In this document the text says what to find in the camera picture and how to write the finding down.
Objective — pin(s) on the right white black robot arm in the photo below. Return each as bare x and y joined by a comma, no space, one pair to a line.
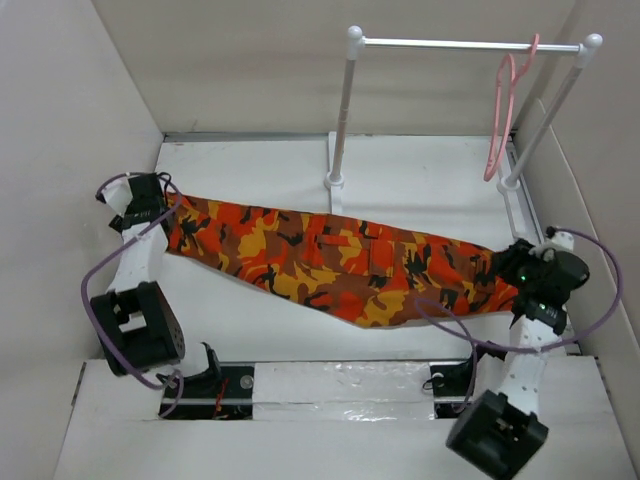
500,431

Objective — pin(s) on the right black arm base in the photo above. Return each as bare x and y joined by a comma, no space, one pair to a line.
449,381

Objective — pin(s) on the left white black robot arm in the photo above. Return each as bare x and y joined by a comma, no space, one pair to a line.
137,328

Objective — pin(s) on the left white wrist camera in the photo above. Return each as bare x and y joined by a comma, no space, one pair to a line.
116,193

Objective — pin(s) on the pink plastic clothes hanger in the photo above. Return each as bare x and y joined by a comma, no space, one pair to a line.
507,78

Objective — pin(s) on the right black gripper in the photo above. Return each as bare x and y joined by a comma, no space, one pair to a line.
515,253

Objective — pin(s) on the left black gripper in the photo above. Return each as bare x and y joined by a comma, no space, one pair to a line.
118,220

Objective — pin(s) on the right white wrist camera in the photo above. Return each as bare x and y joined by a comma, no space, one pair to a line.
556,240

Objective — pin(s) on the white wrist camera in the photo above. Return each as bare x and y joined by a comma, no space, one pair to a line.
556,240
116,193

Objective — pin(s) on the orange camouflage trousers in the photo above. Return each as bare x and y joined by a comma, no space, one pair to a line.
362,272

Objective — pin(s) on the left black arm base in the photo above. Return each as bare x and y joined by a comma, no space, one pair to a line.
221,392

